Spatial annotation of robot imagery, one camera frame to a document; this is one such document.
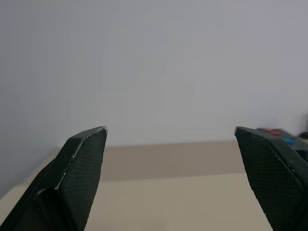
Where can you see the red button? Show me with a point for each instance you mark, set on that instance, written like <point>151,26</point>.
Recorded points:
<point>270,131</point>

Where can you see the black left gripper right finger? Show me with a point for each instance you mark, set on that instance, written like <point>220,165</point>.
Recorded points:
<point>267,166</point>

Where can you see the blue button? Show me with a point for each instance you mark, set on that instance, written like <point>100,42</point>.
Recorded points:
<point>288,141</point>

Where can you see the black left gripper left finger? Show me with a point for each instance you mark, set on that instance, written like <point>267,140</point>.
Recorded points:
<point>79,168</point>

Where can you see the black box with buttons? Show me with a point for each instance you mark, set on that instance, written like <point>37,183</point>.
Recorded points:
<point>282,135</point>

